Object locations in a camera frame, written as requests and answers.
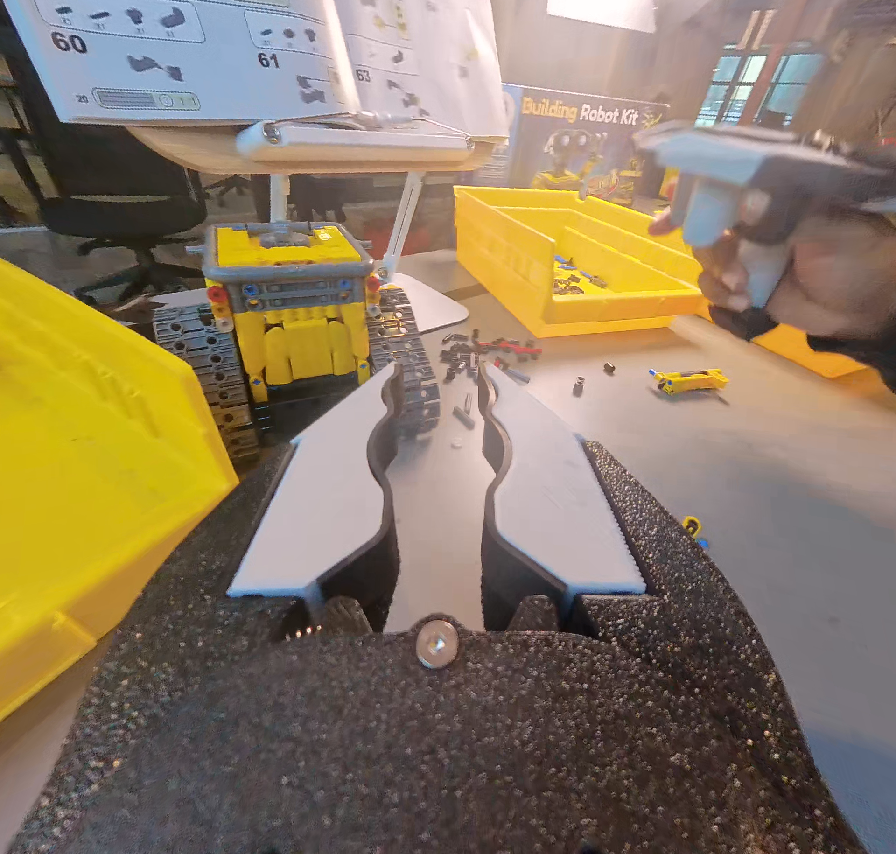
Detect yellow tracked toy bulldozer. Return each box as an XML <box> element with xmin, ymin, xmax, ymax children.
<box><xmin>153</xmin><ymin>220</ymin><xmax>442</xmax><ymax>463</ymax></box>

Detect open instruction manual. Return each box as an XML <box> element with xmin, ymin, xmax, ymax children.
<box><xmin>0</xmin><ymin>0</ymin><xmax>508</xmax><ymax>144</ymax></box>

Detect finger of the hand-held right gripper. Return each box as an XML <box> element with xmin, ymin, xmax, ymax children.
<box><xmin>650</xmin><ymin>149</ymin><xmax>772</xmax><ymax>188</ymax></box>
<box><xmin>632</xmin><ymin>125</ymin><xmax>814</xmax><ymax>153</ymax></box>

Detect yellow storage bin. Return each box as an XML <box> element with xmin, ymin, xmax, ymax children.
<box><xmin>0</xmin><ymin>259</ymin><xmax>239</xmax><ymax>722</ymax></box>
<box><xmin>454</xmin><ymin>185</ymin><xmax>708</xmax><ymax>339</ymax></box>
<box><xmin>696</xmin><ymin>301</ymin><xmax>883</xmax><ymax>379</ymax></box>

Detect black office chair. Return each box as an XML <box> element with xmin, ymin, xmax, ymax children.
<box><xmin>28</xmin><ymin>122</ymin><xmax>211</xmax><ymax>295</ymax></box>

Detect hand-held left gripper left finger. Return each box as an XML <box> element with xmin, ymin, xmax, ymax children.
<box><xmin>226</xmin><ymin>363</ymin><xmax>403</xmax><ymax>599</ymax></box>

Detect pile of small black pins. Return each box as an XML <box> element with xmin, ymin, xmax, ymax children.
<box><xmin>440</xmin><ymin>332</ymin><xmax>543</xmax><ymax>382</ymax></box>

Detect yellow brick assembly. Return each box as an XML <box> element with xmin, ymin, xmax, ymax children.
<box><xmin>650</xmin><ymin>367</ymin><xmax>729</xmax><ymax>396</ymax></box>

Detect person's right hand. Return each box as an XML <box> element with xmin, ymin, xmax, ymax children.
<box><xmin>647</xmin><ymin>199</ymin><xmax>896</xmax><ymax>373</ymax></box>

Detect assorted loose brick pieces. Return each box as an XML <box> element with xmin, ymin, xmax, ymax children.
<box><xmin>552</xmin><ymin>255</ymin><xmax>609</xmax><ymax>297</ymax></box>

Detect paned wall window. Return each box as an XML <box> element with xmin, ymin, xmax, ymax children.
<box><xmin>696</xmin><ymin>42</ymin><xmax>827</xmax><ymax>130</ymax></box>

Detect printed toy kit box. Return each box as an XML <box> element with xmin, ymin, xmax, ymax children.
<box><xmin>490</xmin><ymin>84</ymin><xmax>673</xmax><ymax>207</ymax></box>

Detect grey desk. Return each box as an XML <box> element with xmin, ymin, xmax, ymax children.
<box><xmin>0</xmin><ymin>248</ymin><xmax>896</xmax><ymax>854</ymax></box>

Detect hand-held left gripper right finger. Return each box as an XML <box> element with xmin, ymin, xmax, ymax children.
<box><xmin>478</xmin><ymin>361</ymin><xmax>648</xmax><ymax>599</ymax></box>

